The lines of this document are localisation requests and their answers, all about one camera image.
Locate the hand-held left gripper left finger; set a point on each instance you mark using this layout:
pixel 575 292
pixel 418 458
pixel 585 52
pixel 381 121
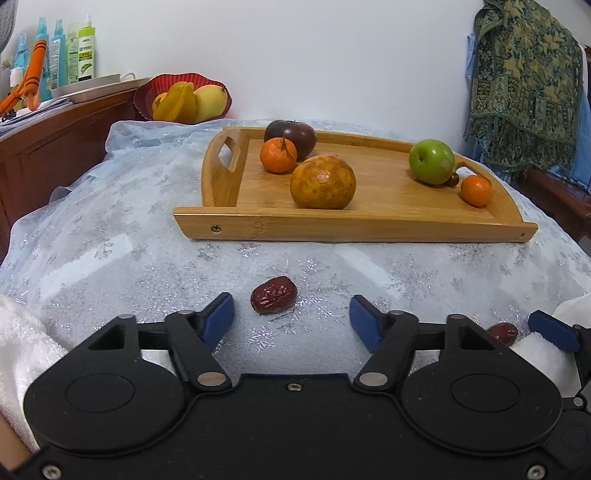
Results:
pixel 217 318

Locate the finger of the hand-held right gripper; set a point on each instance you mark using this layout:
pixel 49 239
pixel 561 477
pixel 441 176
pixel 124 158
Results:
pixel 554 330

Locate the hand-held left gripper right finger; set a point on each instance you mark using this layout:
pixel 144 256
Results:
pixel 364 318

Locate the red date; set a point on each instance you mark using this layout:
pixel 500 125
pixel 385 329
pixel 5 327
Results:
pixel 503 333
pixel 273 295
pixel 453 180

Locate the wooden serving tray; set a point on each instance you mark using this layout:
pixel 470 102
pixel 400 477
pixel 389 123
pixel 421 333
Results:
pixel 383 194

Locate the large yellowish orange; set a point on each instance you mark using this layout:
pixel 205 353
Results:
pixel 323 182

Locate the green apple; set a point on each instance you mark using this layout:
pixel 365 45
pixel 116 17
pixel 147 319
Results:
pixel 431 161

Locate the mandarin orange with stem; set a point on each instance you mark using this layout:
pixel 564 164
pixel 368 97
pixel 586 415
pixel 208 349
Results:
pixel 277 157

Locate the dark purple tomato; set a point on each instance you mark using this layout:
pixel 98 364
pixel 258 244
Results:
pixel 295 134

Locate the snowflake tablecloth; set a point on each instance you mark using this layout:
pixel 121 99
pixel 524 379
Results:
pixel 115 240

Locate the wooden chair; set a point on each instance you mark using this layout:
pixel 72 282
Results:
pixel 554 198

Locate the white towel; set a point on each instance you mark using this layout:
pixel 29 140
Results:
pixel 27 350

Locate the yellow mango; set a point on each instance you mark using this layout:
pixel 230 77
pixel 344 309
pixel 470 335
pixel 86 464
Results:
pixel 210 104

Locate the yellow starfruit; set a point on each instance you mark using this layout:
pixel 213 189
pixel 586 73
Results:
pixel 178 104

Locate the wooden cabinet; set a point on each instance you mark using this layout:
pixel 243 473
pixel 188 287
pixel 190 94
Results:
pixel 46 157

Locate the red fruit bowl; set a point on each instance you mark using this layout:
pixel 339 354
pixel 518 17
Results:
pixel 161 83

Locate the green patterned scarf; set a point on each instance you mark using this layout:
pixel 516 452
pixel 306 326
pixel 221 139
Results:
pixel 526 83

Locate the white flat dish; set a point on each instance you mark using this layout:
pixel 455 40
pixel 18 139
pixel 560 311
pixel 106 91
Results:
pixel 92 90

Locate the stack of papers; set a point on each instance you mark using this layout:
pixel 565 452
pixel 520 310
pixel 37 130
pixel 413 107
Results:
pixel 27 115

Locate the green labelled bottle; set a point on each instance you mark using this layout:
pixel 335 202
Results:
pixel 87 50

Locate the pale yellow bottle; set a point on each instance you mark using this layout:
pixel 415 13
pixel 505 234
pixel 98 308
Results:
pixel 72 55

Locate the teal spray bottle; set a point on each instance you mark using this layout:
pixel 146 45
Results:
pixel 58 55
pixel 42 32

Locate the orange and black tool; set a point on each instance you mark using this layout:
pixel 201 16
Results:
pixel 34 69

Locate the small teal bottle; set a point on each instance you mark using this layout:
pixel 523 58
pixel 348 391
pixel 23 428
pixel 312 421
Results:
pixel 21 50

